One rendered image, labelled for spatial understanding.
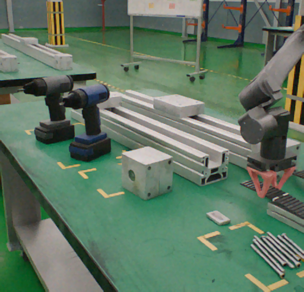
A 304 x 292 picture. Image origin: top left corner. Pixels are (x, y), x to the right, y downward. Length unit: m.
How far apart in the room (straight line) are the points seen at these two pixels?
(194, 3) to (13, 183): 5.18
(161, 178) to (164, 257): 0.28
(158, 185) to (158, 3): 6.22
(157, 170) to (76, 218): 0.23
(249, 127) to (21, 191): 1.38
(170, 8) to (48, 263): 5.65
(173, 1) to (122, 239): 6.25
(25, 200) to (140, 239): 1.26
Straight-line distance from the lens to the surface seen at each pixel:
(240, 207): 1.06
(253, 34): 12.14
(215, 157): 1.18
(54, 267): 1.83
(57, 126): 1.48
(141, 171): 1.04
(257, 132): 0.90
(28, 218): 2.15
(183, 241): 0.90
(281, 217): 1.02
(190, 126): 1.45
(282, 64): 1.11
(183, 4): 6.89
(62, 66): 2.94
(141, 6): 7.43
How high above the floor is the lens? 1.26
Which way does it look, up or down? 18 degrees down
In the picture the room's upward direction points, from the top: 1 degrees clockwise
